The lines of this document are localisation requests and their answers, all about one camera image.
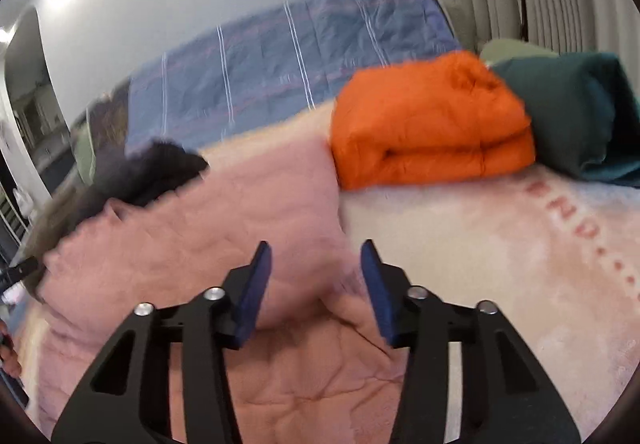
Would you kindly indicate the dark green garment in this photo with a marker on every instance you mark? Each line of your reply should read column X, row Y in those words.
column 570, row 109

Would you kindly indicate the grey fleece garment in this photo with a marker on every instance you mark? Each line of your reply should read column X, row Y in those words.
column 60, row 221

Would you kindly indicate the green quilted cloth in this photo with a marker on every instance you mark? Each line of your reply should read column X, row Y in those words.
column 82, row 154

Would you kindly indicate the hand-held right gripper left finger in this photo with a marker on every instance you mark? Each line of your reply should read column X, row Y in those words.
column 252, row 289

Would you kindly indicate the orange puffer jacket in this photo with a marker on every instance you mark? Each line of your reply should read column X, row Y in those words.
column 430, row 124

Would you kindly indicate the dark floral cloth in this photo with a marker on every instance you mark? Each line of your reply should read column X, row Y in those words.
column 110, row 124

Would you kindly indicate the black puffer jacket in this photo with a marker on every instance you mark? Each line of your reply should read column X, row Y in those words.
column 150, row 169

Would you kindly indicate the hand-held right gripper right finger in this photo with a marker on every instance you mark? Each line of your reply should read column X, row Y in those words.
column 377, row 289

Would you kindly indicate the light green pillow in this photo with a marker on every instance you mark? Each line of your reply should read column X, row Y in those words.
column 510, row 49

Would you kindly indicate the blue plaid bed sheet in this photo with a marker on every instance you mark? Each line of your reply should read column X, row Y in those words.
column 280, row 69

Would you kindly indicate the pink quilted garment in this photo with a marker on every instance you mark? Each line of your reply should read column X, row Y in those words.
column 200, row 234

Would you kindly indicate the pink plush blanket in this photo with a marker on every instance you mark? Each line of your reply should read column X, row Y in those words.
column 500, row 249

